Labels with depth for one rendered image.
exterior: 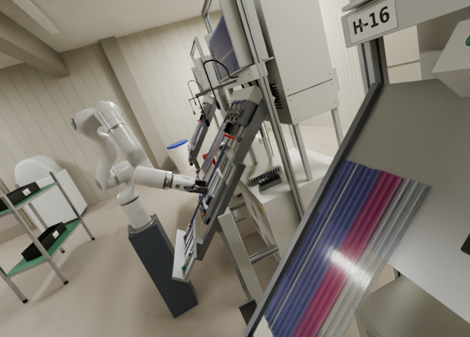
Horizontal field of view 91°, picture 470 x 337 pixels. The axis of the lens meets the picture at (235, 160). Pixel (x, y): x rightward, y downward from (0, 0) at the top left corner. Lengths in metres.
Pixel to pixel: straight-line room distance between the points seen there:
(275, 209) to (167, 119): 4.47
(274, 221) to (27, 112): 5.32
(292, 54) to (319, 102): 0.32
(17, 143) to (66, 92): 1.34
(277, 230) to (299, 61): 1.01
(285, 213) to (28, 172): 4.63
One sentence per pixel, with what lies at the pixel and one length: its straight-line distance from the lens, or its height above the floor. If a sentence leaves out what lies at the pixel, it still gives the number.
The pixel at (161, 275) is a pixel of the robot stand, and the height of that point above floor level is 0.35.
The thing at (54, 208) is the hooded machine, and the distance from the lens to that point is 5.37.
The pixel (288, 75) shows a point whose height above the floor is 1.27.
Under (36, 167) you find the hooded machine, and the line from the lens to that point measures 5.29.
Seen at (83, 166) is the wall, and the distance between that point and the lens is 5.86.
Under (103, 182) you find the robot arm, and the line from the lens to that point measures 1.50.
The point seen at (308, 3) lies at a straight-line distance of 1.51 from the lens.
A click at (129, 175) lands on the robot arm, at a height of 1.04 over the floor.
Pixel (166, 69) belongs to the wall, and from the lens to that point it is 5.72.
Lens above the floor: 1.32
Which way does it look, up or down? 17 degrees down
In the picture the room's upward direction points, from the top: 20 degrees counter-clockwise
